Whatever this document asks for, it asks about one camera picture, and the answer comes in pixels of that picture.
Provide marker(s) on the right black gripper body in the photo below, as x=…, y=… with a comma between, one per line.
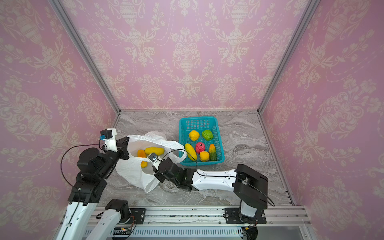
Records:
x=163, y=168

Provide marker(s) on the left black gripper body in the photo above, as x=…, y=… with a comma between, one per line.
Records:
x=111, y=159

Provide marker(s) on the white plastic bag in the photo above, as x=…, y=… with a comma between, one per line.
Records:
x=131, y=169

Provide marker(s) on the yellow lemon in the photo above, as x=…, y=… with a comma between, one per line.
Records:
x=191, y=153

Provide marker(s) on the yellow orange bell pepper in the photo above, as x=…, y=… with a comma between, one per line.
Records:
x=204, y=156

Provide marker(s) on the pink red fruit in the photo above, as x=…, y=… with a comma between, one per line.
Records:
x=200, y=147

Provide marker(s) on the round yellow citrus fruit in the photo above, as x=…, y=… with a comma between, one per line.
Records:
x=194, y=135

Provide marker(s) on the teal plastic basket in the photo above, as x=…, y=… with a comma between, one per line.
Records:
x=186, y=125

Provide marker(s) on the orange green mango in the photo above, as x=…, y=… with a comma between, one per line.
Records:
x=213, y=153

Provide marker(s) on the green apple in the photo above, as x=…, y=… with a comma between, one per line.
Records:
x=207, y=135

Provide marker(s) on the yellow banana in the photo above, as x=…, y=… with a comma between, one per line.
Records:
x=142, y=154

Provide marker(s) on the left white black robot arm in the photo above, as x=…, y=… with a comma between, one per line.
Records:
x=84, y=197

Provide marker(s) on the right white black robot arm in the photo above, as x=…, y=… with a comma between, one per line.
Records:
x=247, y=184

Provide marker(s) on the perforated white vent strip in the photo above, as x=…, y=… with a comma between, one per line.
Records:
x=169, y=232

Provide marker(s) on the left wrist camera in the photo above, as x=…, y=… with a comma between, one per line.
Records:
x=108, y=136

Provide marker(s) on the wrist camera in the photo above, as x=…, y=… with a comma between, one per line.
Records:
x=155, y=160
x=108, y=136

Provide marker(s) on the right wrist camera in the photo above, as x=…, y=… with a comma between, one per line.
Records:
x=155, y=160

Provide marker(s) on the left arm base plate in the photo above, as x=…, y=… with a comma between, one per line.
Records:
x=135, y=216

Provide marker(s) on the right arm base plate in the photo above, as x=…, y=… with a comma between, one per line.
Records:
x=234, y=216

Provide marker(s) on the aluminium front rail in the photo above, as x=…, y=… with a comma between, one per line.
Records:
x=194, y=216

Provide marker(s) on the left corner aluminium post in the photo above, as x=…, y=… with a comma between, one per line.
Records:
x=75, y=36

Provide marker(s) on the corner aluminium post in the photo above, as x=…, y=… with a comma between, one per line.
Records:
x=293, y=43
x=75, y=36

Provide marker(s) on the right corner aluminium post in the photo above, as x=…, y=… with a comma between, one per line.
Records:
x=293, y=43

